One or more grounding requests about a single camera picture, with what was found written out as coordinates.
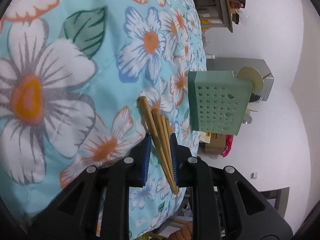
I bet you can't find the wooden chopstick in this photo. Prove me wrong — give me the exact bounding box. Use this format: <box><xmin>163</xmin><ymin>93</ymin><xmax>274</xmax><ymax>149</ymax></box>
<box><xmin>160</xmin><ymin>114</ymin><xmax>173</xmax><ymax>171</ymax></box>
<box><xmin>165</xmin><ymin>117</ymin><xmax>172</xmax><ymax>136</ymax></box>
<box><xmin>137</xmin><ymin>96</ymin><xmax>176</xmax><ymax>193</ymax></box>
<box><xmin>151</xmin><ymin>109</ymin><xmax>178</xmax><ymax>195</ymax></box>

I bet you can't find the cream ceramic soup spoon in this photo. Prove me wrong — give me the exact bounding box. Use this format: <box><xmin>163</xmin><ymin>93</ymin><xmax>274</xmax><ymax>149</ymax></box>
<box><xmin>236</xmin><ymin>66</ymin><xmax>264</xmax><ymax>94</ymax></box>

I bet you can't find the pink plastic bag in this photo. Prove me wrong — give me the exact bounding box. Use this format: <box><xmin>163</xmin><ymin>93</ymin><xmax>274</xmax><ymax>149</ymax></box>
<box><xmin>222</xmin><ymin>135</ymin><xmax>234</xmax><ymax>157</ymax></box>

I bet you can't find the green perforated utensil basket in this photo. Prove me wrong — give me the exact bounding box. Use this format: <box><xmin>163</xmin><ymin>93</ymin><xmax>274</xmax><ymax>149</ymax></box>
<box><xmin>188</xmin><ymin>71</ymin><xmax>252</xmax><ymax>135</ymax></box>

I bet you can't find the grey refrigerator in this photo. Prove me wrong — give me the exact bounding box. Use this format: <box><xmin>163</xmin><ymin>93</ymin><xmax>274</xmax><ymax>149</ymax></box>
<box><xmin>207</xmin><ymin>57</ymin><xmax>274</xmax><ymax>101</ymax></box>

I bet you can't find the floral light-blue tablecloth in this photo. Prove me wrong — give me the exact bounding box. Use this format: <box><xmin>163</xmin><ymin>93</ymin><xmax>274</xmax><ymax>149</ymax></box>
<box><xmin>1</xmin><ymin>0</ymin><xmax>206</xmax><ymax>230</ymax></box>

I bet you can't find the yellow plastic bag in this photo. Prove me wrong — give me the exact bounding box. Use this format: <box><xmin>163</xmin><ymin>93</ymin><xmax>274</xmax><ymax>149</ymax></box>
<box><xmin>200</xmin><ymin>18</ymin><xmax>212</xmax><ymax>31</ymax></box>

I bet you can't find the clutter pile on table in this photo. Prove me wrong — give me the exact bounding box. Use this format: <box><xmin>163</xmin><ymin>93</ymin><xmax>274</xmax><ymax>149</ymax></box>
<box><xmin>228</xmin><ymin>0</ymin><xmax>248</xmax><ymax>25</ymax></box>

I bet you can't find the white long table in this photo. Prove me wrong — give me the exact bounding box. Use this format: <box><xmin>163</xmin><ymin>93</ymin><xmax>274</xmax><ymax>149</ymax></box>
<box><xmin>194</xmin><ymin>0</ymin><xmax>233</xmax><ymax>33</ymax></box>

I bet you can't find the cardboard box by wall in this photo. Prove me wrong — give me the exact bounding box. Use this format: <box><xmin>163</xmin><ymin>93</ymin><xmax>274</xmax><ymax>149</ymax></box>
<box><xmin>204</xmin><ymin>133</ymin><xmax>226</xmax><ymax>155</ymax></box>

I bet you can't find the white wall switch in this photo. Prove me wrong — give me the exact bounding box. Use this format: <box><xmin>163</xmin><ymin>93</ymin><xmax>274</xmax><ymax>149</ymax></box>
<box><xmin>251</xmin><ymin>172</ymin><xmax>258</xmax><ymax>179</ymax></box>

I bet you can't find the dark window frame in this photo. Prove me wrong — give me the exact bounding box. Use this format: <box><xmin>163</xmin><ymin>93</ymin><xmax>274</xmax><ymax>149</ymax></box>
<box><xmin>261</xmin><ymin>187</ymin><xmax>290</xmax><ymax>218</ymax></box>

